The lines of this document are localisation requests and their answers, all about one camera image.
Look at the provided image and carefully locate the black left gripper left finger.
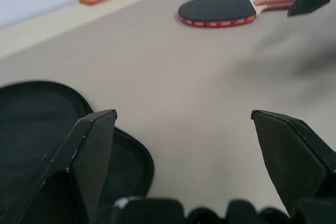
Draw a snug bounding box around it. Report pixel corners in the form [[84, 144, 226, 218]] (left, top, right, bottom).
[[7, 108, 118, 224]]

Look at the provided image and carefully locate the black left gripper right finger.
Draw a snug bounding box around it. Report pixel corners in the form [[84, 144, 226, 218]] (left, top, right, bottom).
[[250, 109, 336, 218]]

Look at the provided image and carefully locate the black and red paddle case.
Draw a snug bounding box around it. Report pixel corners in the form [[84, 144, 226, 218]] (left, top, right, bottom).
[[0, 79, 155, 224]]

